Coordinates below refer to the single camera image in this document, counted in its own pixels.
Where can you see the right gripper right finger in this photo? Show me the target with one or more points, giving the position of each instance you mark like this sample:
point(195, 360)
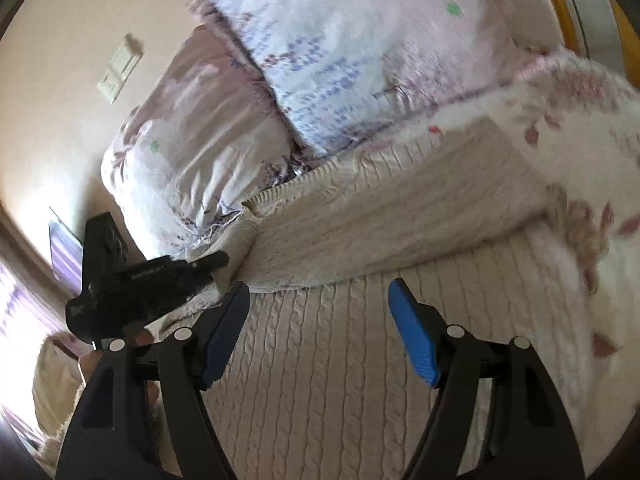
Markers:
point(528, 434)

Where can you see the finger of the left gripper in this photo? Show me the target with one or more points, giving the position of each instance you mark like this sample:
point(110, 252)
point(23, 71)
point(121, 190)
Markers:
point(204, 267)

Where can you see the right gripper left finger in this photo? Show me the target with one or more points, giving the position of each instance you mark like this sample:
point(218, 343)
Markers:
point(110, 436)

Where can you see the cream cable-knit sweater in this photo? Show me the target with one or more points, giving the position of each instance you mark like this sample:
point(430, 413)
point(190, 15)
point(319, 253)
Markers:
point(319, 385)

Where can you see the left hand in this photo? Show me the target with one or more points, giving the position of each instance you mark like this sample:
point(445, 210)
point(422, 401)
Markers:
point(89, 362)

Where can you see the left floral pillow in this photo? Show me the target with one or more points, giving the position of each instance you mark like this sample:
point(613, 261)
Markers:
point(206, 139)

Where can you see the floral pillow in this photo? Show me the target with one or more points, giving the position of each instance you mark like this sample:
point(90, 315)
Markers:
point(206, 139)
point(341, 70)

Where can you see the right floral pillow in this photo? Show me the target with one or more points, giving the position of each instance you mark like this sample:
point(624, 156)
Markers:
point(341, 70)

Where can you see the floral bed quilt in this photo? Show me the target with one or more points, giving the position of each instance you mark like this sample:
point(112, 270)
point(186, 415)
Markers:
point(577, 127)

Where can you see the wooden headboard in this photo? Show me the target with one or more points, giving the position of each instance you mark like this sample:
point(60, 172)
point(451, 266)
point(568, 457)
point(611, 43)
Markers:
point(602, 31)

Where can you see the framed picture on wall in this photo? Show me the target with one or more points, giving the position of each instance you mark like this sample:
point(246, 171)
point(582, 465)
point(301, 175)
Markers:
point(65, 255)

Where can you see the white wall switch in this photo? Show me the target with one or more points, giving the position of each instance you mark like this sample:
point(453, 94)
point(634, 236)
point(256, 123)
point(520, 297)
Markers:
point(119, 67)

